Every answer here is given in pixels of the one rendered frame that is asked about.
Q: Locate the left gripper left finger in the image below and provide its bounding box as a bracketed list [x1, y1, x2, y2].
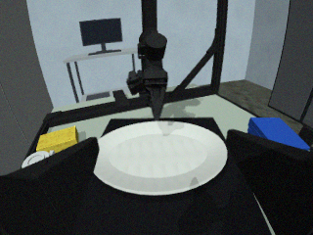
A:
[0, 137, 100, 235]

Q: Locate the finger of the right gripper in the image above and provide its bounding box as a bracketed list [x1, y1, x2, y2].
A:
[147, 102, 164, 121]
[143, 82, 167, 115]

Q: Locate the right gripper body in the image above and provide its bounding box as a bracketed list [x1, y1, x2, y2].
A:
[142, 65, 168, 103]

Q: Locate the yellow sponge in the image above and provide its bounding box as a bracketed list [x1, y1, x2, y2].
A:
[36, 126, 78, 153]

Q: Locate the grey cup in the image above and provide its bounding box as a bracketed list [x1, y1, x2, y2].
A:
[22, 150, 56, 167]

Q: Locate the white serving platter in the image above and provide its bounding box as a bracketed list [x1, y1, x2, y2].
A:
[94, 121, 227, 195]

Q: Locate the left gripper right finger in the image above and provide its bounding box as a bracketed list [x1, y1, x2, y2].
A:
[226, 129, 313, 235]

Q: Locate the black rectangular mat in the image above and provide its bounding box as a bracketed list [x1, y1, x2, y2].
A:
[71, 117, 272, 235]

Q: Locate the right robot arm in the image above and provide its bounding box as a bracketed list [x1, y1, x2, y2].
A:
[126, 0, 167, 95]

